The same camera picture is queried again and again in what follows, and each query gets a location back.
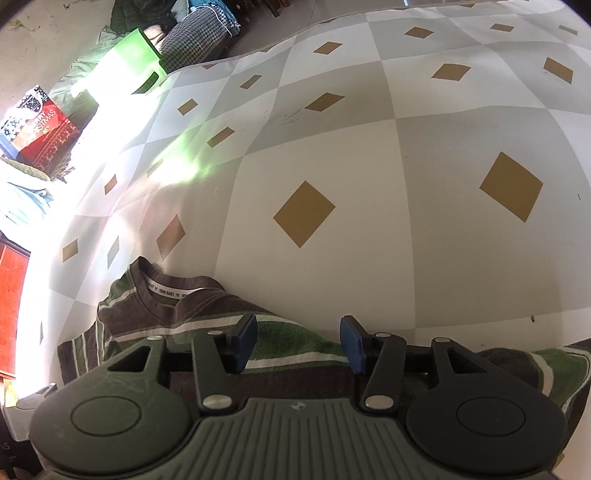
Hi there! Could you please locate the pale green pillow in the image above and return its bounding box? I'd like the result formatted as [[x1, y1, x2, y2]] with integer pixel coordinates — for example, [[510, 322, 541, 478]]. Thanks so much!
[[46, 28, 136, 101]]

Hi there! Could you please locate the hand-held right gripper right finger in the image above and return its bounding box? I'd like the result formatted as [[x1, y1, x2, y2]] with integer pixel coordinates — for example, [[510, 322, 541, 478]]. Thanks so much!
[[340, 316, 488, 413]]

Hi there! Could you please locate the red wooden cabinet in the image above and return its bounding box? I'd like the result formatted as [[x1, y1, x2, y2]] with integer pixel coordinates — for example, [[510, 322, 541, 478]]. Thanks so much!
[[0, 242, 31, 382]]

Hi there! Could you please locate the checkered houndstooth bag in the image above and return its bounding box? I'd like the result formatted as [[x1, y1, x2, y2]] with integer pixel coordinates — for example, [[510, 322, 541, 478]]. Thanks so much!
[[189, 0, 242, 38]]

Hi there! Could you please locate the dark jacket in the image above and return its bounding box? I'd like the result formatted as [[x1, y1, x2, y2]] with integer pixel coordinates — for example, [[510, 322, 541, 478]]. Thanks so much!
[[111, 0, 186, 31]]

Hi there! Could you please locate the green plastic stool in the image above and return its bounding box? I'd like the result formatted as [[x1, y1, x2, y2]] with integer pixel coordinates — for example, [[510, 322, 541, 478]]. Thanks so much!
[[85, 28, 170, 105]]

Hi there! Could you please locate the green brown striped t-shirt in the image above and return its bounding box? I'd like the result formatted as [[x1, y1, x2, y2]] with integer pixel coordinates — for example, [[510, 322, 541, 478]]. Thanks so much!
[[58, 257, 591, 423]]

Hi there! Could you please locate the red printed gift bag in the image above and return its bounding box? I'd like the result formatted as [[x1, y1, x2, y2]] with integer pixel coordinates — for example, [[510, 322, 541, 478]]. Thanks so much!
[[0, 85, 85, 179]]

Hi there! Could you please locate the white teal cloth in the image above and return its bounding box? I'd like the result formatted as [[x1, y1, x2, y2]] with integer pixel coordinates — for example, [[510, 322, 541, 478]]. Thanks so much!
[[0, 180, 57, 232]]

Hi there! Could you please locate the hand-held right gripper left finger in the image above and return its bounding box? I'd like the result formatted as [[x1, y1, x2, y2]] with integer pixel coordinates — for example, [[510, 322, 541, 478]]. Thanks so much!
[[107, 314, 258, 414]]

